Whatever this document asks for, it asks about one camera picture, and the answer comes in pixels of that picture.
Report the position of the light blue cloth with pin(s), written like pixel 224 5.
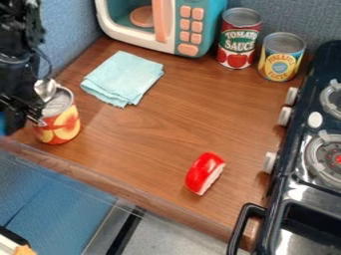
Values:
pixel 122 78

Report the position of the pineapple can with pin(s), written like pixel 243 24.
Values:
pixel 279 59

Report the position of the tomato sauce can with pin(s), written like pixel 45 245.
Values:
pixel 238 40

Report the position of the red toy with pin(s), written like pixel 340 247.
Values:
pixel 203 172

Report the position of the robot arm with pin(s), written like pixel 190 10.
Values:
pixel 17 23

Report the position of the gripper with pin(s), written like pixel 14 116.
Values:
pixel 15 86

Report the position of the peach can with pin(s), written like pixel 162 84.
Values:
pixel 62 123

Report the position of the toy stove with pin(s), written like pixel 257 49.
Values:
pixel 306 159

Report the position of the toy microwave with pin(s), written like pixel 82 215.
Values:
pixel 195 23

